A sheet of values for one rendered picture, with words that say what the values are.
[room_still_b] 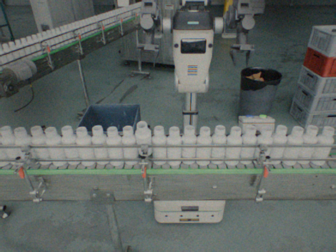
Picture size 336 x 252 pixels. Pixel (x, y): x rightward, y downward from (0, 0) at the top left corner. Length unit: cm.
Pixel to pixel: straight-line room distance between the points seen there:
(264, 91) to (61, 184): 230
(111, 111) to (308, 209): 174
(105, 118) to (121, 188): 69
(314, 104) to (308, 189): 211
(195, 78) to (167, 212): 99
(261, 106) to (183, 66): 165
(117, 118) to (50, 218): 106
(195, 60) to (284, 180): 81
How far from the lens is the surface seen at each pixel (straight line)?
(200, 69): 154
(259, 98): 295
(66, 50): 285
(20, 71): 225
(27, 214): 245
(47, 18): 686
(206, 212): 196
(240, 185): 112
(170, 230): 206
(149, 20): 120
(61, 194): 122
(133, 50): 494
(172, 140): 97
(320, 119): 346
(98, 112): 169
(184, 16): 154
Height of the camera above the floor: 170
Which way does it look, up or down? 33 degrees down
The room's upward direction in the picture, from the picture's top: straight up
